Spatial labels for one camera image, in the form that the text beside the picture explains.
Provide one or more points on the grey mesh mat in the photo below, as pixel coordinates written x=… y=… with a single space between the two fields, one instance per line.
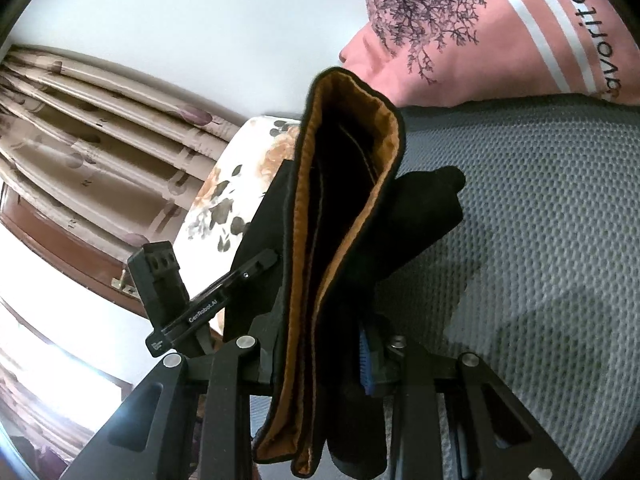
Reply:
x=540 y=260

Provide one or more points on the black pants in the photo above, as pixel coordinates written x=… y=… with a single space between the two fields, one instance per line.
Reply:
x=345 y=185

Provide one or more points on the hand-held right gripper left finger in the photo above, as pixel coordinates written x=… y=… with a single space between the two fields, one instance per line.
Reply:
x=225 y=385

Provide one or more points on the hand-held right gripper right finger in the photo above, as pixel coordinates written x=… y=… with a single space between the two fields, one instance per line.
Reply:
x=367 y=365

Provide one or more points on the beige patterned curtain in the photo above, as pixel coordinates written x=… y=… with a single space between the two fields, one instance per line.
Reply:
x=100 y=150

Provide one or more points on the brown wooden frame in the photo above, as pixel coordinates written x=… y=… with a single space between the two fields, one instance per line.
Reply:
x=60 y=255

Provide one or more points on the pink printed pillow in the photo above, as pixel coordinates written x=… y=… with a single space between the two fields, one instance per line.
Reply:
x=500 y=45

